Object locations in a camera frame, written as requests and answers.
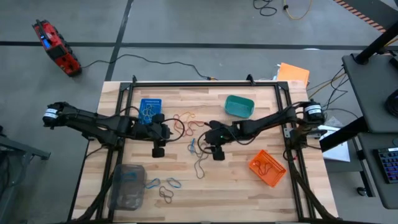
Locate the teal plastic basket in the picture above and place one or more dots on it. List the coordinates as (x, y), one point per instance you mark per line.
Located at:
(239, 107)

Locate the long yellow rubber band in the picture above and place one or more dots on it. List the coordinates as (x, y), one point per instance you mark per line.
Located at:
(154, 109)

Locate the black desk leg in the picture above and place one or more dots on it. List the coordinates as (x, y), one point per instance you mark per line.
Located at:
(365, 174)

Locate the black round object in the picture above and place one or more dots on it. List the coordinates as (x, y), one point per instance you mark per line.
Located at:
(393, 104)

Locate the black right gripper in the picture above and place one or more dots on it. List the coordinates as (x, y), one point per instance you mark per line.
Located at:
(219, 135)

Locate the white paper sheet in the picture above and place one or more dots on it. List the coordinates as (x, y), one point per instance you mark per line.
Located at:
(339, 152)

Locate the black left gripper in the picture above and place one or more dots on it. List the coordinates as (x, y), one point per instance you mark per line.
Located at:
(152, 130)

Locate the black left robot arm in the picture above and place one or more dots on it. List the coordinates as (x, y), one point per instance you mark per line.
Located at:
(93, 123)

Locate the black castor wheel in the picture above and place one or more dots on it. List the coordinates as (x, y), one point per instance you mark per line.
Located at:
(362, 191)

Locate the black pole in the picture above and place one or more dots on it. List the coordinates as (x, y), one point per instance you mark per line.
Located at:
(376, 45)

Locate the black table frame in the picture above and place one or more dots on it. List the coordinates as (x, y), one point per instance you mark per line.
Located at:
(202, 84)

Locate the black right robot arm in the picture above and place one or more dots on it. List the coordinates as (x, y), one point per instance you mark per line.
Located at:
(264, 123)

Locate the orange plastic basket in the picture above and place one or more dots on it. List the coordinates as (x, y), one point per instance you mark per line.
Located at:
(276, 174)

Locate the blue plastic basket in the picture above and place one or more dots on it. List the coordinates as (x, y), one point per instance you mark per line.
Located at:
(150, 102)

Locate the clear grey plastic bin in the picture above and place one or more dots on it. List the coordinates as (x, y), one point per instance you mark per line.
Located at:
(127, 199)

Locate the long red rubber band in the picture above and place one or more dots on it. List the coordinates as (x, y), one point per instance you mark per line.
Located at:
(199, 122)

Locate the long black rubber band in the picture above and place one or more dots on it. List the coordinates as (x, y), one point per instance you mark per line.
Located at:
(196, 171)

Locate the orange black striped strip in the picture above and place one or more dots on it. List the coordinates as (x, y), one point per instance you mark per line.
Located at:
(360, 15)

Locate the black desk crossbar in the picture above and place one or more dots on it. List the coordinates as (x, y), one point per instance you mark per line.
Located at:
(342, 134)

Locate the grey side desk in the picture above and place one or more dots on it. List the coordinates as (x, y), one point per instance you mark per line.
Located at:
(373, 93)

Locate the black keyboard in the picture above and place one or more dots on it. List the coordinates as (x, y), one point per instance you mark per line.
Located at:
(388, 165)

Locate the grey metal stand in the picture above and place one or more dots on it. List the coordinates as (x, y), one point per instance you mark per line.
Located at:
(18, 147)

